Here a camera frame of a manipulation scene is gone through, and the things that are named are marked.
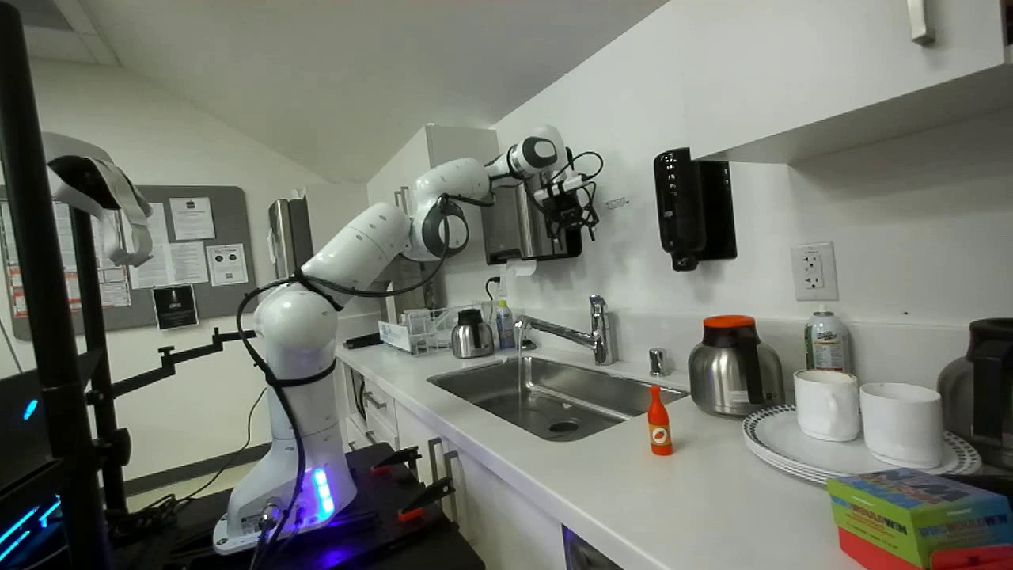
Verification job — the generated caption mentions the white upper cabinet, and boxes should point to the white upper cabinet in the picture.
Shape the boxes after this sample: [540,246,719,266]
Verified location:
[685,0,1013,168]

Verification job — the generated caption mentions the white lower cabinet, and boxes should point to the white lower cabinet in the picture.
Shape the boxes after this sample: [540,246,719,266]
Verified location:
[336,358,638,570]

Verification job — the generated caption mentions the small steel kettle black handle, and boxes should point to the small steel kettle black handle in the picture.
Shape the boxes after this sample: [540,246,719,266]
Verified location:
[451,308,498,360]

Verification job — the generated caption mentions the green cardboard box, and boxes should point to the green cardboard box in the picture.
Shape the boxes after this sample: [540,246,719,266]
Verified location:
[826,465,1013,544]

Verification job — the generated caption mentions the clear plastic bottle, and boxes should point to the clear plastic bottle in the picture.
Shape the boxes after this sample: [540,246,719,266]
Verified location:
[802,305,859,378]

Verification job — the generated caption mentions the orange sauce bottle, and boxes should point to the orange sauce bottle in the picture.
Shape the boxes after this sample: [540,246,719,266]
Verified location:
[643,379,678,460]

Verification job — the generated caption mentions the white wall outlet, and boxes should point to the white wall outlet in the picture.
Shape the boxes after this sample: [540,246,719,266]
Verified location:
[790,242,841,305]

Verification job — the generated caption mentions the black wall soap dispenser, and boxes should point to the black wall soap dispenser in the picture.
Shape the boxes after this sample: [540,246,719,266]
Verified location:
[651,145,740,272]

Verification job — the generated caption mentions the white mug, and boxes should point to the white mug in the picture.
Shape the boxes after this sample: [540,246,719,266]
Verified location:
[791,367,866,444]
[859,379,947,468]

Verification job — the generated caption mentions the dark door window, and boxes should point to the dark door window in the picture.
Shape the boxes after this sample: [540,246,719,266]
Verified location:
[262,194,319,284]

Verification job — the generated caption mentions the stainless steel sink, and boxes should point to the stainless steel sink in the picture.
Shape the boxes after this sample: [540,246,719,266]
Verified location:
[423,352,690,444]

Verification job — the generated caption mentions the black clamp orange tips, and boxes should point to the black clamp orange tips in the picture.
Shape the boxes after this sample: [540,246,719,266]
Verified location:
[364,448,429,482]
[393,479,458,529]

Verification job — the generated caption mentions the white paper notice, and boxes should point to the white paper notice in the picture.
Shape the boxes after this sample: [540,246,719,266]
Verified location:
[129,242,210,294]
[203,242,253,293]
[169,194,218,243]

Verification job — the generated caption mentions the chrome kitchen tap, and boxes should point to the chrome kitchen tap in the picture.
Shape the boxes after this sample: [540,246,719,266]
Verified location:
[520,293,617,370]

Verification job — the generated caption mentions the grey bulletin board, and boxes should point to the grey bulletin board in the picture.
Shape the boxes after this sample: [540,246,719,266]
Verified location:
[100,183,260,336]

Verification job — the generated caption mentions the black coffee machine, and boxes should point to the black coffee machine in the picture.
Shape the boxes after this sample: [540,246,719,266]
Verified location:
[933,314,1013,476]

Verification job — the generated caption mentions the red cardboard box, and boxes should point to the red cardboard box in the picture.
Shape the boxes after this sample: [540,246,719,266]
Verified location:
[836,522,1013,570]

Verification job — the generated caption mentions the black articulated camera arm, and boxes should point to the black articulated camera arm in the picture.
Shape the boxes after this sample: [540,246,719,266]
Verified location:
[90,327,262,405]

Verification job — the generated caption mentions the steel paper towel dispenser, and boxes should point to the steel paper towel dispenser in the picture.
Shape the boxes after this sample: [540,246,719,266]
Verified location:
[482,171,586,266]

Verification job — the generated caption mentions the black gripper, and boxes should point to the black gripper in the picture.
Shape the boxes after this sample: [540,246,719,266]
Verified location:
[540,171,601,242]

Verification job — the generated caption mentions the black computer blue LED strips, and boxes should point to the black computer blue LED strips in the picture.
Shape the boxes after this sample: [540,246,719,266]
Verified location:
[0,484,71,570]

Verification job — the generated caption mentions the black card on board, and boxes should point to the black card on board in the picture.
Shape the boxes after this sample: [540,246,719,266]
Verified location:
[151,283,200,332]

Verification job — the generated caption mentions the thick black stand post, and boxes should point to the thick black stand post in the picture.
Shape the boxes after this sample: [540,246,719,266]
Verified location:
[0,0,113,570]

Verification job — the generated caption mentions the white headset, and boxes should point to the white headset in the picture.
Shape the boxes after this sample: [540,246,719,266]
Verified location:
[43,130,159,269]

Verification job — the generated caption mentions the silver cabinet bar handle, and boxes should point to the silver cabinet bar handle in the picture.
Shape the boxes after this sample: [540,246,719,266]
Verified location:
[423,437,446,490]
[357,379,389,419]
[439,448,466,495]

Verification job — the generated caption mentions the tall white cabinet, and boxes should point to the tall white cabinet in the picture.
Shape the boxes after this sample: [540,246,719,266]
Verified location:
[364,125,501,319]

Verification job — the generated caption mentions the dish soap bottle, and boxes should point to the dish soap bottle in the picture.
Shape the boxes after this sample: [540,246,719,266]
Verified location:
[488,297,520,352]

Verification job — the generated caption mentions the thin black stand post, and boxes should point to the thin black stand post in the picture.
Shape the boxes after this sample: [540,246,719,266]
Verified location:
[66,203,134,520]

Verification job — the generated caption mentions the black robot platform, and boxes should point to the black robot platform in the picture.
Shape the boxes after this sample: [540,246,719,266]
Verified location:
[106,439,488,570]

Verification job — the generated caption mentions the silver upper cabinet handle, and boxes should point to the silver upper cabinet handle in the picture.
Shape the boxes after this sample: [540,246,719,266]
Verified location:
[903,0,941,49]

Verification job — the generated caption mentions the steel carafe orange lid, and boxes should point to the steel carafe orange lid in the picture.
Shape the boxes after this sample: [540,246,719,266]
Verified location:
[688,314,790,421]

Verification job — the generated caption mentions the white plate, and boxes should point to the white plate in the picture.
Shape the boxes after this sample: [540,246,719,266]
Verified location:
[740,403,985,490]

